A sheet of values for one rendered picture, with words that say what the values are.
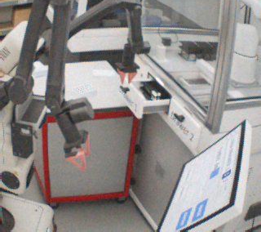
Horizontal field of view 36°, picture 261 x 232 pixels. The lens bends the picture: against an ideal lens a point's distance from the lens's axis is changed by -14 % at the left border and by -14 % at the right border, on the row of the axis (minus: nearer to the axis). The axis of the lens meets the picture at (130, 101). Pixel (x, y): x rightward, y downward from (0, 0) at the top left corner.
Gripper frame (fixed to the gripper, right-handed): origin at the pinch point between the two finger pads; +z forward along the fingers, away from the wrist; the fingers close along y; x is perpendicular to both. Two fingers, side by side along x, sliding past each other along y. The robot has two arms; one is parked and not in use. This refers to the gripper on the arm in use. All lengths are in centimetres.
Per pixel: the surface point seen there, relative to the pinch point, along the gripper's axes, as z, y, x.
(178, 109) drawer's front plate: 3.8, 17.2, -23.2
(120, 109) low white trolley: 21.7, 4.6, 12.2
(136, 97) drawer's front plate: 4.6, 3.1, -7.4
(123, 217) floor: 95, 9, 0
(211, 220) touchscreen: -18, -28, -122
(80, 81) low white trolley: 20, -7, 46
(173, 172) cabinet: 40, 20, -27
